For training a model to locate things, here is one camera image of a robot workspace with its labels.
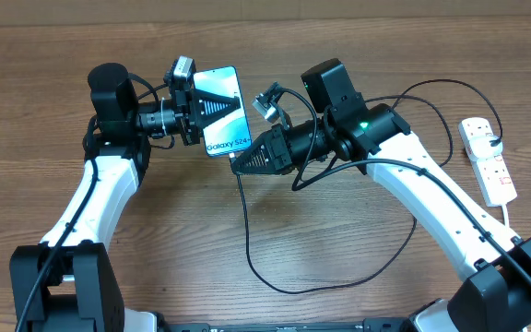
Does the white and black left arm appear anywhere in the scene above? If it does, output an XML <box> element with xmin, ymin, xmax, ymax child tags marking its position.
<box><xmin>9</xmin><ymin>56</ymin><xmax>252</xmax><ymax>332</ymax></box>

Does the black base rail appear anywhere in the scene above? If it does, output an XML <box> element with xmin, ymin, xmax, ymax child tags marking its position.
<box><xmin>158</xmin><ymin>317</ymin><xmax>411</xmax><ymax>332</ymax></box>

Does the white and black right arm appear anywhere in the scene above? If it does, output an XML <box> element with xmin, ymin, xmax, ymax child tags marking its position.
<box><xmin>231</xmin><ymin>58</ymin><xmax>531</xmax><ymax>331</ymax></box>

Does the white power strip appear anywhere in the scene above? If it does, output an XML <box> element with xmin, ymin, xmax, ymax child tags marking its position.
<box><xmin>458</xmin><ymin>117</ymin><xmax>517</xmax><ymax>207</ymax></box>

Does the white charger plug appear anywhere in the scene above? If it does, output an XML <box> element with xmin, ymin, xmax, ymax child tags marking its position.
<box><xmin>466</xmin><ymin>135</ymin><xmax>503</xmax><ymax>161</ymax></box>

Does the black USB charging cable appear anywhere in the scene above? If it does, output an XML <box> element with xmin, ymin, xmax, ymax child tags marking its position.
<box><xmin>228</xmin><ymin>78</ymin><xmax>504</xmax><ymax>295</ymax></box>

